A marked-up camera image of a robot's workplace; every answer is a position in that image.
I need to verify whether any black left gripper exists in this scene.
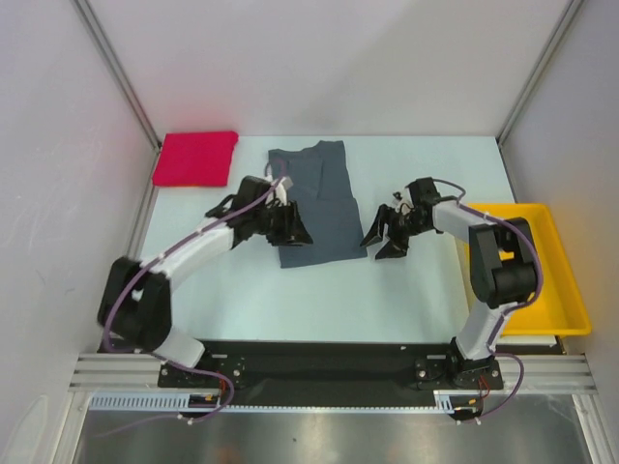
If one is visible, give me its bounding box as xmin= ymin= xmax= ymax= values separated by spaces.
xmin=251 ymin=201 xmax=311 ymax=247

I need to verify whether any grey t-shirt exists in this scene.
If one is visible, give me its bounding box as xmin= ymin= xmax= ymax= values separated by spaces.
xmin=268 ymin=140 xmax=368 ymax=269

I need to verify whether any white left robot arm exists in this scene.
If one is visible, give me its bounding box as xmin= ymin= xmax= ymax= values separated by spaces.
xmin=97 ymin=176 xmax=313 ymax=387

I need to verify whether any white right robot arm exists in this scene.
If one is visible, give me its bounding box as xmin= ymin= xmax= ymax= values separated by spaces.
xmin=267 ymin=177 xmax=544 ymax=388

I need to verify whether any folded red t-shirt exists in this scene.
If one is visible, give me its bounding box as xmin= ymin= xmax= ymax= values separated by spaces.
xmin=152 ymin=130 xmax=239 ymax=188

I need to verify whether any yellow plastic tray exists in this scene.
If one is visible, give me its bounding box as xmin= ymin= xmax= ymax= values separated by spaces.
xmin=457 ymin=202 xmax=593 ymax=338

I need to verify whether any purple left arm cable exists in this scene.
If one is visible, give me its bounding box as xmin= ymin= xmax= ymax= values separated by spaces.
xmin=91 ymin=157 xmax=291 ymax=439

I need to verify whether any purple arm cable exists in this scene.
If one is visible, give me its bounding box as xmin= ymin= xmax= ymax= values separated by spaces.
xmin=429 ymin=178 xmax=545 ymax=426
xmin=91 ymin=157 xmax=291 ymax=439

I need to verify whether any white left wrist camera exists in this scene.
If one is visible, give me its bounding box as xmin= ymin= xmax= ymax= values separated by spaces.
xmin=272 ymin=176 xmax=293 ymax=205

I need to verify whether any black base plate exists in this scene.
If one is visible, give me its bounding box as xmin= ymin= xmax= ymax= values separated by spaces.
xmin=96 ymin=337 xmax=567 ymax=410

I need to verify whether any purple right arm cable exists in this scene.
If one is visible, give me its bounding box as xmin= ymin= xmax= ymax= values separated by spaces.
xmin=429 ymin=178 xmax=545 ymax=426

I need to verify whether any white cable duct right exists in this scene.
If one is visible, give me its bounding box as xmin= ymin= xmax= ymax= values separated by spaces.
xmin=433 ymin=391 xmax=484 ymax=414

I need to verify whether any white cable duct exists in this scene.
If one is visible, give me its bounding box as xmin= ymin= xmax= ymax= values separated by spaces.
xmin=433 ymin=391 xmax=484 ymax=414
xmin=90 ymin=392 xmax=221 ymax=413

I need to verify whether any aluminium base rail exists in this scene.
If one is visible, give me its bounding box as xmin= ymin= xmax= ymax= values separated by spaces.
xmin=69 ymin=354 xmax=598 ymax=395

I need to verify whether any white cable duct left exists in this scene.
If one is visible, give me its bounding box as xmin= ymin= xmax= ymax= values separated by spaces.
xmin=90 ymin=392 xmax=221 ymax=413

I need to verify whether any aluminium frame post right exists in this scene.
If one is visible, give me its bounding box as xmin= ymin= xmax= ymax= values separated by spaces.
xmin=495 ymin=0 xmax=588 ymax=150

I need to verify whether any aluminium frame post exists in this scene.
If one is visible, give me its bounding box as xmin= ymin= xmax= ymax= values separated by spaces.
xmin=495 ymin=0 xmax=588 ymax=150
xmin=71 ymin=0 xmax=162 ymax=152

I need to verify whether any aluminium frame post left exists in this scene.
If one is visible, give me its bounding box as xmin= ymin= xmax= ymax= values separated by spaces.
xmin=71 ymin=0 xmax=162 ymax=152

